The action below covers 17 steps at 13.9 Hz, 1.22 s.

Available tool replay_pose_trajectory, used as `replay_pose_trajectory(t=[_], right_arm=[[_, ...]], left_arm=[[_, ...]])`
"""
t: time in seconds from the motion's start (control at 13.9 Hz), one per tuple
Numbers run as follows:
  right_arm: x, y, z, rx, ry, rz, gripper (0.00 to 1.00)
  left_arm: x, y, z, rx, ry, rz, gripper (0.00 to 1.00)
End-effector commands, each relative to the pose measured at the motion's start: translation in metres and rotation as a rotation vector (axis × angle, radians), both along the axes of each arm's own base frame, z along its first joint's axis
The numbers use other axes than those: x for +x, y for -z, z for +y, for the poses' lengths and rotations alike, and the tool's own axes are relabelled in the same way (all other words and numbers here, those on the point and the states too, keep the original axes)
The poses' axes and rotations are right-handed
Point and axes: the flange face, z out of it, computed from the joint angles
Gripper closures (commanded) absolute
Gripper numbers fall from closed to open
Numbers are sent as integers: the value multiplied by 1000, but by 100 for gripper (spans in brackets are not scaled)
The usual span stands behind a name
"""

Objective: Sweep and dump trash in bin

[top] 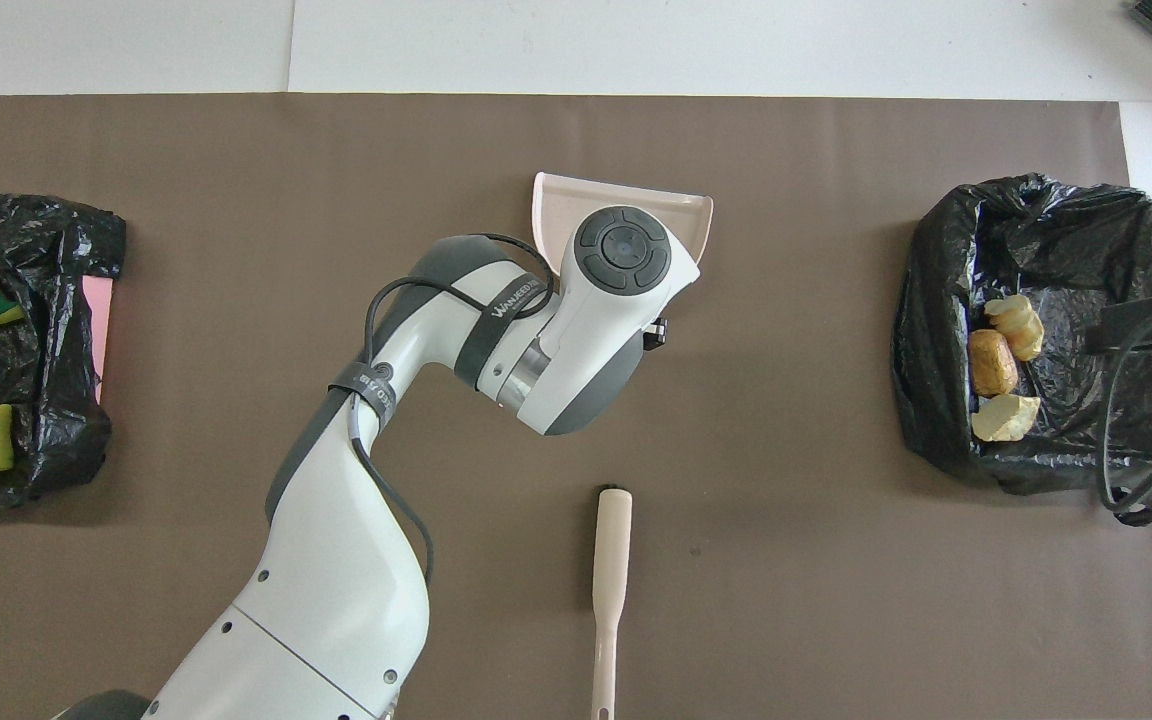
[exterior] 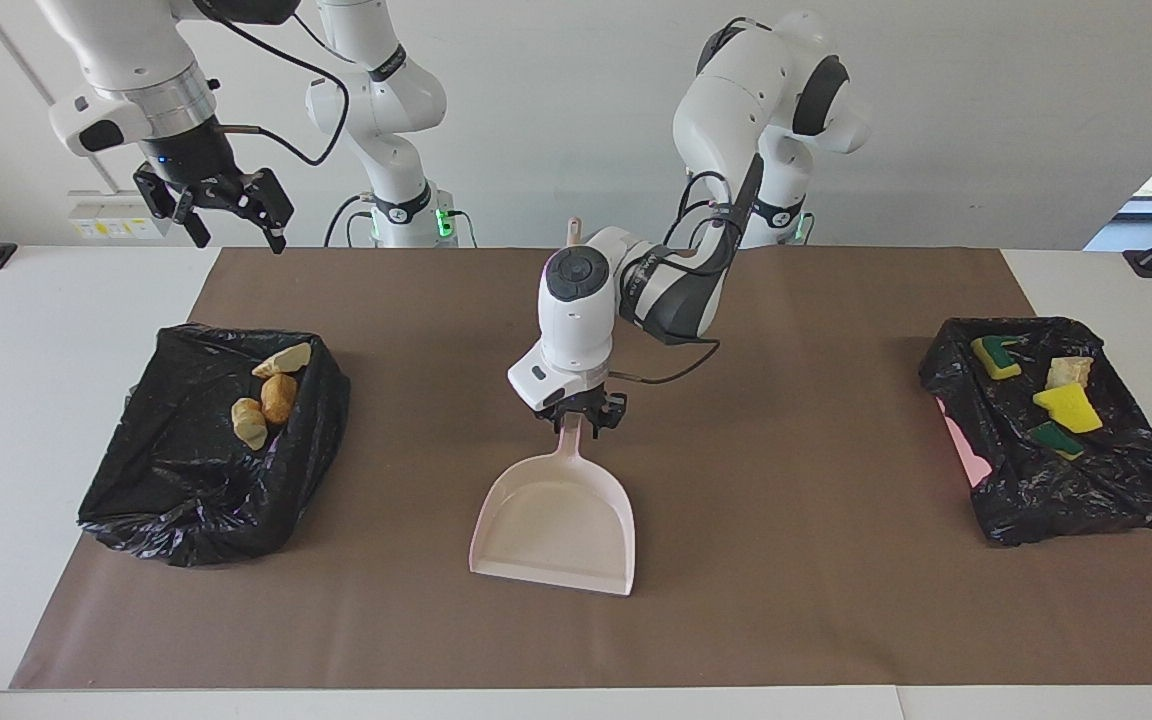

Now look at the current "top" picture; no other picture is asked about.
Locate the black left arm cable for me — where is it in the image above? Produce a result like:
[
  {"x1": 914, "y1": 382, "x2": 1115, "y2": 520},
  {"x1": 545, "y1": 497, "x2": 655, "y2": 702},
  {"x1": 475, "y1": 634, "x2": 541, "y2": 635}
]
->
[{"x1": 351, "y1": 233, "x2": 562, "y2": 591}]

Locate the black bag covered bin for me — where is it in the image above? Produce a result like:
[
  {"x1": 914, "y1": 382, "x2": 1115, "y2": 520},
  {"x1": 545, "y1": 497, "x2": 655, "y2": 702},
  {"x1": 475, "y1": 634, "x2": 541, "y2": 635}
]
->
[{"x1": 891, "y1": 173, "x2": 1152, "y2": 527}]

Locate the pink plastic bin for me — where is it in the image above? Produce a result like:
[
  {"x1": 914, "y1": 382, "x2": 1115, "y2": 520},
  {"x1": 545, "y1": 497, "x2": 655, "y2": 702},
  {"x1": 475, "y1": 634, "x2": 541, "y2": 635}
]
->
[{"x1": 81, "y1": 277, "x2": 114, "y2": 406}]

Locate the right black bag bin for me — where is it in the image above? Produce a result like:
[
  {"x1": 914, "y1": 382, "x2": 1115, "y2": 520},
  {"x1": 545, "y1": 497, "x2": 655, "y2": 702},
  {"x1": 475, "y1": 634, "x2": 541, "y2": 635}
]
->
[{"x1": 0, "y1": 194, "x2": 127, "y2": 509}]

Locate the striped croissant bread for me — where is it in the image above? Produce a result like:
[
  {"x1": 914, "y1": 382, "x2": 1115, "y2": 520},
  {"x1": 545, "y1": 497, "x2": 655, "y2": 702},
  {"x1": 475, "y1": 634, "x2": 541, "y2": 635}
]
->
[{"x1": 983, "y1": 294, "x2": 1045, "y2": 362}]

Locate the brown bread roll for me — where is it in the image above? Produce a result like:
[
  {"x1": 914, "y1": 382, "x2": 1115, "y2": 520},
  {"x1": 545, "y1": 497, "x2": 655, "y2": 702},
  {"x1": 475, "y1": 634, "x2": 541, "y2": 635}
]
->
[{"x1": 968, "y1": 329, "x2": 1020, "y2": 398}]

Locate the brown paper table mat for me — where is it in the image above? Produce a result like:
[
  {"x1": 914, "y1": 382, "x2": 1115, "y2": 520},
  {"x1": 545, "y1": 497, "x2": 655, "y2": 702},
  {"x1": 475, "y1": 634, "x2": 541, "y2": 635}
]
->
[{"x1": 0, "y1": 95, "x2": 1152, "y2": 720}]

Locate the sliced bread piece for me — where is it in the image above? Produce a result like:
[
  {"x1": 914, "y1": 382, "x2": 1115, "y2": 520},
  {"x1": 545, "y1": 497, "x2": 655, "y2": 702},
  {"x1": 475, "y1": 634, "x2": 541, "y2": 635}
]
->
[{"x1": 971, "y1": 393, "x2": 1042, "y2": 443}]

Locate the beige handled hand brush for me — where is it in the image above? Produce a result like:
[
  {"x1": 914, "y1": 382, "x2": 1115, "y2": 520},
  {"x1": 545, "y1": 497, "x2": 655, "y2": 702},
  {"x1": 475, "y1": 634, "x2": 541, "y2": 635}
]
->
[{"x1": 591, "y1": 485, "x2": 634, "y2": 720}]

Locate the pink plastic dustpan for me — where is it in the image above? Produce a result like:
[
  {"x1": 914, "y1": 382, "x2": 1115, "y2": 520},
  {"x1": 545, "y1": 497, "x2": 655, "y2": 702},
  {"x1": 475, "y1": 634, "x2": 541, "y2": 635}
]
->
[{"x1": 532, "y1": 172, "x2": 715, "y2": 291}]

